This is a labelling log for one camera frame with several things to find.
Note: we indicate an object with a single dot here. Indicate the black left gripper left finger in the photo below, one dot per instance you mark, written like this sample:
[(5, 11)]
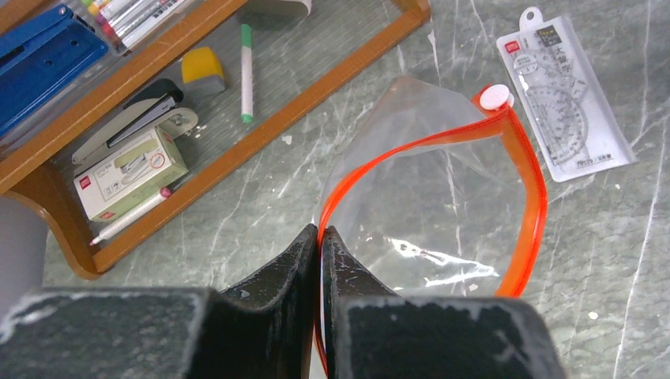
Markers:
[(258, 328)]

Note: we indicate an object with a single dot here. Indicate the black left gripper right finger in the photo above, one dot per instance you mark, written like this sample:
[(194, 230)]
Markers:
[(372, 332)]

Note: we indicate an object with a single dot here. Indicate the clear zip bag orange zipper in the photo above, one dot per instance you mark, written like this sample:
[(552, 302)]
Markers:
[(440, 195)]

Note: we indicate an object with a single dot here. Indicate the pink white marker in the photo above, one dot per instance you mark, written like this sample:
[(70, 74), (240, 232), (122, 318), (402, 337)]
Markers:
[(132, 216)]

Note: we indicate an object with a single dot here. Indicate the green white staples box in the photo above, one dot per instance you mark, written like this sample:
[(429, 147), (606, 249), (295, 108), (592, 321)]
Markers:
[(139, 169)]

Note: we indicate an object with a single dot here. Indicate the wooden three-tier shelf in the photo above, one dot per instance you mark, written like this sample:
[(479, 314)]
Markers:
[(255, 211)]

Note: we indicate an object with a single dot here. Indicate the black white stapler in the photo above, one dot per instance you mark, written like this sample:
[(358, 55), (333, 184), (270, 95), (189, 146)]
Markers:
[(156, 105)]

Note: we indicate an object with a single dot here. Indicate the yellow grey eraser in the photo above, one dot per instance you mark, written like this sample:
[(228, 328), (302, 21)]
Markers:
[(202, 73)]

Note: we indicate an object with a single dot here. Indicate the ruler set clear package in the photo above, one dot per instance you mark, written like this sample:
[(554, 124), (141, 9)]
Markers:
[(567, 109)]

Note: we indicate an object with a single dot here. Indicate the green white marker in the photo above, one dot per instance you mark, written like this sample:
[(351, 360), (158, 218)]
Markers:
[(246, 55)]

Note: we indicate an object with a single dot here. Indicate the marker pen set pack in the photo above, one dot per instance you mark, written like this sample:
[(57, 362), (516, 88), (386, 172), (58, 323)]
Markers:
[(127, 23)]

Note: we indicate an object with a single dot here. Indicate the blue hole punch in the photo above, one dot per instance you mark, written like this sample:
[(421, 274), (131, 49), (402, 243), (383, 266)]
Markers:
[(40, 58)]

